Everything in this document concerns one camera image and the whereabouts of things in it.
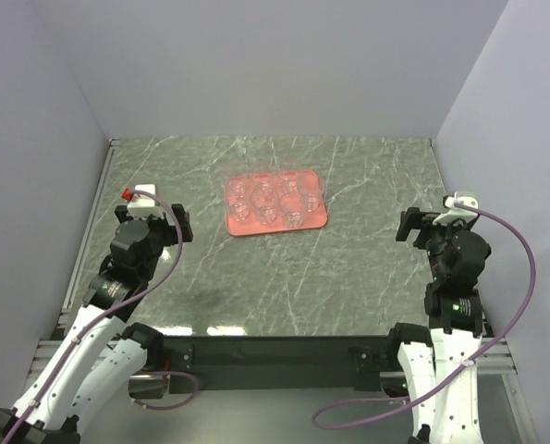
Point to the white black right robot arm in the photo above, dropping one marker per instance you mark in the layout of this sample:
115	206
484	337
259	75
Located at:
441	373

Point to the black front mounting beam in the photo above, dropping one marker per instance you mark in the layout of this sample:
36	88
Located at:
362	363

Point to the aluminium extrusion frame rail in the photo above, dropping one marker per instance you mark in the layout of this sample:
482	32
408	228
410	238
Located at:
72	300

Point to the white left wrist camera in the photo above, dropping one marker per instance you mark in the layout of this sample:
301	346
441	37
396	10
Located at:
139	204

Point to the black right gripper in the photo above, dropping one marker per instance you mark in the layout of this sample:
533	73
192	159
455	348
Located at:
413	217

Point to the clear faceted glass tumbler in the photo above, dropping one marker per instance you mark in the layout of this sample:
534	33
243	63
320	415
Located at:
236	187
288	182
266	214
313	191
238	210
264	196
293	209

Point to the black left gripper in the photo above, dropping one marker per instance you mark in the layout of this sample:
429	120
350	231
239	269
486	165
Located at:
171	230

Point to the pink rectangular plastic tray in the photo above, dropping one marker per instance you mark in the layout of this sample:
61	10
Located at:
252	227

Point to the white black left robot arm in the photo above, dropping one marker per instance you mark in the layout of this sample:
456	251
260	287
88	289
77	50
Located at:
101	351

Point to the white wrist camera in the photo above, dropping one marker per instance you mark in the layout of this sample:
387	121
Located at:
461	205
139	204

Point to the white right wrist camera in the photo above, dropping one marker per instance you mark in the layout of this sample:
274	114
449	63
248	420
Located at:
461	205

